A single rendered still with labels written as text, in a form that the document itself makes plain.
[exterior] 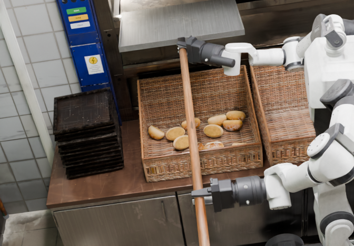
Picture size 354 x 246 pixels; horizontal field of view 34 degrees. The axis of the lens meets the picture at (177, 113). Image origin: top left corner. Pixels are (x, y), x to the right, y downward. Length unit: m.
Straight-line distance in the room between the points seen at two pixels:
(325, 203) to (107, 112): 1.07
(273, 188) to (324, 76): 0.40
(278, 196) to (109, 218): 1.27
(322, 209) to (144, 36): 1.07
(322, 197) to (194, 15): 1.03
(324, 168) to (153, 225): 1.46
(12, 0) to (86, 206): 1.02
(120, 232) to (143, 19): 1.04
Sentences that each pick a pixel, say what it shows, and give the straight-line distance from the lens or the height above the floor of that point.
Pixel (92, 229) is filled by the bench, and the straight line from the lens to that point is 2.93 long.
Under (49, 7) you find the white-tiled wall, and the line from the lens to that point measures 2.82.
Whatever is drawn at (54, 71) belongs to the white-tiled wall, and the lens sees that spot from 2.99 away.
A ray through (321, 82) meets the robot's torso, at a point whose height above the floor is 1.38.
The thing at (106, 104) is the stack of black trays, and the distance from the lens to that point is 2.80.
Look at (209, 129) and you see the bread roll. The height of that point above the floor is 0.64.
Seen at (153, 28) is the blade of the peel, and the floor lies 1.18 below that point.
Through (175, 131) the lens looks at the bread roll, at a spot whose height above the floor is 0.64.
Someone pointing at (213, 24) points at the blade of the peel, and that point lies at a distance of 2.66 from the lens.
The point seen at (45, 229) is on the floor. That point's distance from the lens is 3.53.
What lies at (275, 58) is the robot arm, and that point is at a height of 1.18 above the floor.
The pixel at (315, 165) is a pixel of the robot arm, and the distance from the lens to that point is 1.60.
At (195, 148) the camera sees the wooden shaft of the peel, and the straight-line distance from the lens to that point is 1.94.
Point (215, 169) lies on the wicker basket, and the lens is 2.76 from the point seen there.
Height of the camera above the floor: 2.48
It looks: 37 degrees down
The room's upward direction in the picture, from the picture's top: 9 degrees counter-clockwise
